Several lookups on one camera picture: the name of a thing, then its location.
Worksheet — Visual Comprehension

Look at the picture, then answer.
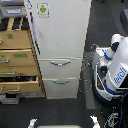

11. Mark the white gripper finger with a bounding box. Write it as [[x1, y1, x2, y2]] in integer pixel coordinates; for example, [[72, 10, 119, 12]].
[[28, 119, 38, 128], [90, 116, 101, 128]]

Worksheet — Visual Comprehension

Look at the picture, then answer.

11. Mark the white fridge door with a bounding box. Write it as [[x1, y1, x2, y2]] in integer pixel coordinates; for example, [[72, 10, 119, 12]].
[[24, 0, 92, 59]]

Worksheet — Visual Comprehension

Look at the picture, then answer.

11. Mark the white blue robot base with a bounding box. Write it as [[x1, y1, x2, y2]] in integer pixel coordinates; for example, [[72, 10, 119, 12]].
[[92, 34, 128, 106]]

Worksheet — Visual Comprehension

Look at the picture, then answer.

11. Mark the lower fridge drawer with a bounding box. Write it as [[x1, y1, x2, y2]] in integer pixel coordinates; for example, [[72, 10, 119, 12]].
[[43, 78, 79, 99]]

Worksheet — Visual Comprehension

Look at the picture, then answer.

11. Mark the fridge drawer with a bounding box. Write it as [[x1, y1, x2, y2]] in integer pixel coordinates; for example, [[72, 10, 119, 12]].
[[43, 78, 79, 99], [38, 58, 82, 79]]

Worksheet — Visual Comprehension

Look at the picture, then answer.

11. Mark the upper fridge drawer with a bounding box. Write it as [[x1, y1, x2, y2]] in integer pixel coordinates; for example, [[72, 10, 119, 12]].
[[38, 58, 82, 79]]

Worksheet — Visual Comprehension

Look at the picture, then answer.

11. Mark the white fridge body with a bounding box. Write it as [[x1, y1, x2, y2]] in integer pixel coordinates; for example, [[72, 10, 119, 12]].
[[23, 0, 92, 99]]

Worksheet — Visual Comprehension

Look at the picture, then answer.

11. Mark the wooden drawer cabinet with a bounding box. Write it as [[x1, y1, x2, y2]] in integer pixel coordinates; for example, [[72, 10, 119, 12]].
[[0, 17, 45, 97]]

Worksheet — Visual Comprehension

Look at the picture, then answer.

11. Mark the green android sticker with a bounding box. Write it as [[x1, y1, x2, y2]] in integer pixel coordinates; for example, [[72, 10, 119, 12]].
[[37, 3, 49, 17]]

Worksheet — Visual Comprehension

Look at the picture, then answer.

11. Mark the grey device on cabinet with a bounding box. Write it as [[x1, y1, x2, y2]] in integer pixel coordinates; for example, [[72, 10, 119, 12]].
[[0, 6, 26, 17]]

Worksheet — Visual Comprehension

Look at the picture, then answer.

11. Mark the coiled grey cable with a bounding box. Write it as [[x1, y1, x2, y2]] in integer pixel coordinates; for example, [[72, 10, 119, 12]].
[[78, 43, 100, 94]]

